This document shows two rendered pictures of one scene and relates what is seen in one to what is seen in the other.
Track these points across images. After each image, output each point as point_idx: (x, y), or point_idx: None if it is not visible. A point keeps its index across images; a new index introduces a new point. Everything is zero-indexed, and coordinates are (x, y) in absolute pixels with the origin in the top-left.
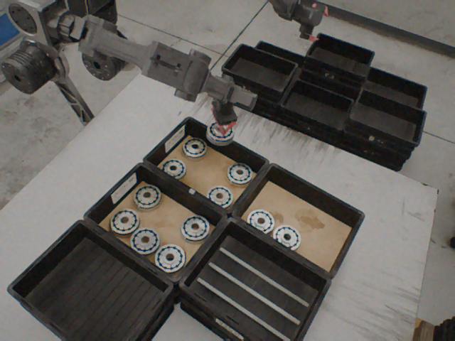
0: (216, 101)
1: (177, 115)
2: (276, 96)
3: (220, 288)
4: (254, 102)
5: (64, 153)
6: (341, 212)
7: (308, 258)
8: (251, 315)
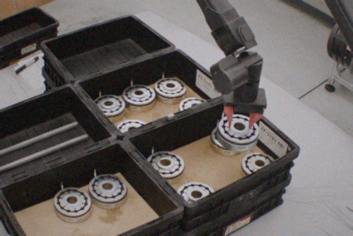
0: (262, 92)
1: (347, 206)
2: None
3: (58, 137)
4: (224, 86)
5: (301, 105)
6: None
7: (40, 218)
8: (19, 144)
